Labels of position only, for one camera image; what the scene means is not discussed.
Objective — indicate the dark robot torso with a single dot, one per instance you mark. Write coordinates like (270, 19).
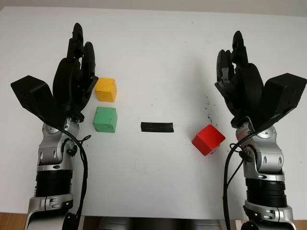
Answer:
(156, 224)

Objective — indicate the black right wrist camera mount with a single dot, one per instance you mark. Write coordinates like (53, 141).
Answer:
(283, 93)

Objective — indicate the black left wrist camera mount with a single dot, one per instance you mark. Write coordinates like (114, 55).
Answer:
(33, 93)

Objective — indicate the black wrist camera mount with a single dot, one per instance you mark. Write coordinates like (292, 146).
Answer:
(283, 93)
(33, 93)

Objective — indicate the red wooden block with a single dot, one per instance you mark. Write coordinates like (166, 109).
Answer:
(207, 140)

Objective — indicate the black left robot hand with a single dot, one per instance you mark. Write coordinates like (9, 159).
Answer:
(66, 79)

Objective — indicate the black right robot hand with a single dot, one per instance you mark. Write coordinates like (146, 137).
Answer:
(247, 86)

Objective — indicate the black tape strip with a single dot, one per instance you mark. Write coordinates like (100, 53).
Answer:
(157, 127)

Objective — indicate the yellow wooden block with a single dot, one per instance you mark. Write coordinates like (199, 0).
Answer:
(105, 89)

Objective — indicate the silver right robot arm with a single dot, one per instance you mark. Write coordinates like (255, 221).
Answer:
(266, 153)

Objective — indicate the green wooden block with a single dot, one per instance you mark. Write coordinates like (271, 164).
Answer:
(105, 119)

